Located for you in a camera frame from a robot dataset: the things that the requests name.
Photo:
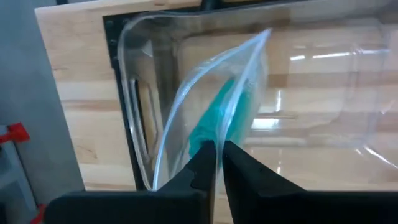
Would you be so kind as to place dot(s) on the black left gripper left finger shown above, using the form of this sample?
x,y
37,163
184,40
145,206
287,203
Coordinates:
x,y
140,208

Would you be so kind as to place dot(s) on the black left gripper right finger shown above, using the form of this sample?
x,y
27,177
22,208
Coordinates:
x,y
295,208

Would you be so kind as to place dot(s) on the teal elastic bandage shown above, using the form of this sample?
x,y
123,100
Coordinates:
x,y
211,121

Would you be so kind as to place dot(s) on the clear plastic bag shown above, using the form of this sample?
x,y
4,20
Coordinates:
x,y
202,81

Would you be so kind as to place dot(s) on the red bar clamp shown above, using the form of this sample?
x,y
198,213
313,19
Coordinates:
x,y
38,214
14,133

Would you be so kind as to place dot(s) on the clear plastic bin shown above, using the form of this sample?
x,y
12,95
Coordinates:
x,y
326,93

